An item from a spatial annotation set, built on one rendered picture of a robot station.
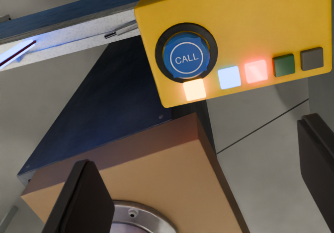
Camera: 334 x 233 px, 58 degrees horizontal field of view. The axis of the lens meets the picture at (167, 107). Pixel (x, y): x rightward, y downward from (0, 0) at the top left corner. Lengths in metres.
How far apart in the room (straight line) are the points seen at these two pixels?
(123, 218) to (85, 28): 0.30
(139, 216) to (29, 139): 1.37
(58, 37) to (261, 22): 0.34
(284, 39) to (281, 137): 1.42
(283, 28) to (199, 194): 0.27
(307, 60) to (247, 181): 1.56
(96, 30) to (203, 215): 0.33
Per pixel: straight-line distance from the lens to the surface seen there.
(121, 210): 0.48
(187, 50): 0.26
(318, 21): 0.29
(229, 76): 0.28
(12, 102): 1.71
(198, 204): 0.47
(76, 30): 0.51
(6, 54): 0.47
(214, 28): 0.27
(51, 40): 0.53
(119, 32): 0.48
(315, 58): 0.29
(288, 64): 0.28
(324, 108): 1.39
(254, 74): 0.28
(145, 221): 0.49
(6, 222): 2.12
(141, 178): 0.44
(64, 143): 0.59
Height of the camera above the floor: 1.33
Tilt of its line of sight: 62 degrees down
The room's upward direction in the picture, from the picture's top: 176 degrees counter-clockwise
